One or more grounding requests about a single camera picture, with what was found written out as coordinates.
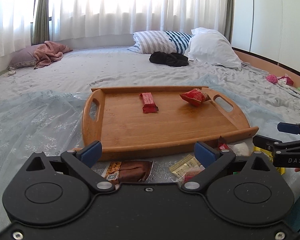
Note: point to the brown almond chocolate packet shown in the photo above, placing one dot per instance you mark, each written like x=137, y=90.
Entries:
x=136, y=171

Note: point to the gold tea sachet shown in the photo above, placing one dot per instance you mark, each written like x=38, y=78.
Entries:
x=183, y=166

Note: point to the white sheer curtain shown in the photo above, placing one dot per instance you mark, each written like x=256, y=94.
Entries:
x=72, y=19

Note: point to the striped grey white pillow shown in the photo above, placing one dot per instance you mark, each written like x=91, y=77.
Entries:
x=148, y=42

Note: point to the mauve pillow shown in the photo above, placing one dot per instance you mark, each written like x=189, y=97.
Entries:
x=24, y=58

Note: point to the navy striped pillow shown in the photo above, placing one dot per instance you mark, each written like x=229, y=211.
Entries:
x=180, y=40

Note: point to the pink blanket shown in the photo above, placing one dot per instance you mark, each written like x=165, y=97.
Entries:
x=49, y=52

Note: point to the wooden serving tray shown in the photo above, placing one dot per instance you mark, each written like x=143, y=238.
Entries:
x=114, y=116

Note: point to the grey bed sheet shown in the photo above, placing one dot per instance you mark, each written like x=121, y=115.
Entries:
x=82, y=70

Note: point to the black clothing pile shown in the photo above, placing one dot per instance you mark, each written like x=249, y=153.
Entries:
x=169, y=59

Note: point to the red white small toy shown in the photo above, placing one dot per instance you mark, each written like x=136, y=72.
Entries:
x=285, y=80

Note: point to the red chocolate bar wrapper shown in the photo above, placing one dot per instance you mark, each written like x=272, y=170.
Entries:
x=149, y=105

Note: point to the light blue lace cloth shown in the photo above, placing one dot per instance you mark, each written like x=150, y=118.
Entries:
x=38, y=113

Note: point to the yellow snack bag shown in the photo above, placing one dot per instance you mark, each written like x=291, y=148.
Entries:
x=280, y=170

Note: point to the red puffy snack bag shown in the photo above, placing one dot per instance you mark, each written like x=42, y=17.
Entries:
x=195, y=97

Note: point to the white cake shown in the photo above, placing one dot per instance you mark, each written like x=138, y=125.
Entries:
x=240, y=149

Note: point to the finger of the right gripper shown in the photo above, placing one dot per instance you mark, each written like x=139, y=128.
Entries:
x=288, y=128
x=266, y=144

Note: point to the grey green drape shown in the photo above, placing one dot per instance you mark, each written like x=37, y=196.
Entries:
x=40, y=25

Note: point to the red wafer bar wrapper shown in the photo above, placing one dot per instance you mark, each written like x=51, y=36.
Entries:
x=222, y=145

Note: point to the pink yarn ball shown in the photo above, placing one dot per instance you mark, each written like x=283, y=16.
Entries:
x=272, y=79

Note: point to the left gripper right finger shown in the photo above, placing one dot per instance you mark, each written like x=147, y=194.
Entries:
x=214, y=162

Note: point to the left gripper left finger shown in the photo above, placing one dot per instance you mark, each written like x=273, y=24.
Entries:
x=79, y=164

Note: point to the wooden bed frame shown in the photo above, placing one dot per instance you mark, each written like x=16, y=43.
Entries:
x=270, y=66

